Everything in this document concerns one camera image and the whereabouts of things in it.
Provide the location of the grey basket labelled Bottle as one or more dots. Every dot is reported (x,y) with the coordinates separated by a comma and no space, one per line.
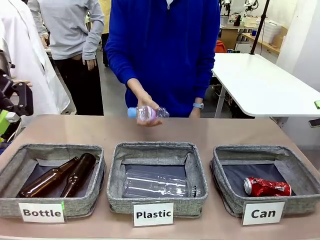
(95,155)

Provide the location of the grey basket labelled Can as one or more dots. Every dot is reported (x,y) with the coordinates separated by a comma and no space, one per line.
(225,190)

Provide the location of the crushed red can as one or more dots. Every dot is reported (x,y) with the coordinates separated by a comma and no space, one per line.
(267,187)

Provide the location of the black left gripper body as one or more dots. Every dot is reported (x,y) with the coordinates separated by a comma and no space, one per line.
(5,90)

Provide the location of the crushed bottle light blue cap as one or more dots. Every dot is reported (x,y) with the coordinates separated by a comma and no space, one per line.
(150,113)

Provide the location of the brown cardboard box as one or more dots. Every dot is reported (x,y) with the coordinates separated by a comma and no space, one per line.
(228,37)

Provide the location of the grey shirt person's left hand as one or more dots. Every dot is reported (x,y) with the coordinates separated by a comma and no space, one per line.
(91,64)

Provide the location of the orange chair back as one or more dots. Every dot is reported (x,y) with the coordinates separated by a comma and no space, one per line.
(221,47)

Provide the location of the white Bottle label sign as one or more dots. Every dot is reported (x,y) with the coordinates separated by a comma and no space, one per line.
(41,212)

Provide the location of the person's right hand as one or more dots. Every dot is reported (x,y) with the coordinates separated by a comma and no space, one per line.
(143,98)

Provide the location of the person in grey shirt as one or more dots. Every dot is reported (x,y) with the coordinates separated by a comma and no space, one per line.
(67,37)

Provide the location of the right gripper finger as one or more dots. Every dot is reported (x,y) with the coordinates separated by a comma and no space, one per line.
(315,123)
(317,104)

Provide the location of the white plastic storage bins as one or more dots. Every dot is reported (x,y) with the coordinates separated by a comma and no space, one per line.
(272,31)

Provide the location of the brown glass bottle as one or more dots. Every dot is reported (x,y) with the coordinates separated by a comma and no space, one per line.
(47,178)
(80,172)

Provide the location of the light blue wrist watch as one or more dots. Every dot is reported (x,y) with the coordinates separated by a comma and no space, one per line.
(198,105)

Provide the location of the person in white coat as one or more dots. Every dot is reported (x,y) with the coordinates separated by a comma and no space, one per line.
(30,50)

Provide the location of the grey basket labelled Plastic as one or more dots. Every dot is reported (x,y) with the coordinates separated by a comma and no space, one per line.
(157,202)

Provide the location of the person's left forearm blue sleeve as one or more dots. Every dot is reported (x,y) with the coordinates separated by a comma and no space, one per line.
(207,77)

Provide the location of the clear plastic bottle black cap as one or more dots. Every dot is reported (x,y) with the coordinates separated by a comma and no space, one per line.
(155,185)

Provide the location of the white background table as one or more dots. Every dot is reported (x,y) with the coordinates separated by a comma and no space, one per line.
(262,82)

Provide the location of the person's left hand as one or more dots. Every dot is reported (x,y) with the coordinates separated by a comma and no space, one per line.
(194,113)

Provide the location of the person in blue sweater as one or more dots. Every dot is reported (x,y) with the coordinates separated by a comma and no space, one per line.
(170,50)

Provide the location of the white Plastic label sign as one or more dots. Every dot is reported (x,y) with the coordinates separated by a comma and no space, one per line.
(153,214)

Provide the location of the grey shirt person's right hand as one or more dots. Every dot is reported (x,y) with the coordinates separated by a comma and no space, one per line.
(45,41)

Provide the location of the white coat person's hand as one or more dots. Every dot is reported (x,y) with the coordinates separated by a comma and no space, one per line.
(22,83)

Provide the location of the person's right forearm blue sleeve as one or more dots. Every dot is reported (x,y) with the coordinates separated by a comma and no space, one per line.
(120,65)

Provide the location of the white Can label sign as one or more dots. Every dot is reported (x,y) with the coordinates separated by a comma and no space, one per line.
(263,213)

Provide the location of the black tripod pole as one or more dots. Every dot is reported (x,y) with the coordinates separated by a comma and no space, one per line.
(260,27)

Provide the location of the wooden workbench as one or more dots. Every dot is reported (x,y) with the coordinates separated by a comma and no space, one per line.
(262,42)

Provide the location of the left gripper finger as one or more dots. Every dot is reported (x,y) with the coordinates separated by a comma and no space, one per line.
(2,139)
(26,100)

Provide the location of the green tape strip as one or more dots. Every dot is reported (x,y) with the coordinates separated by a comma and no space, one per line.
(63,205)

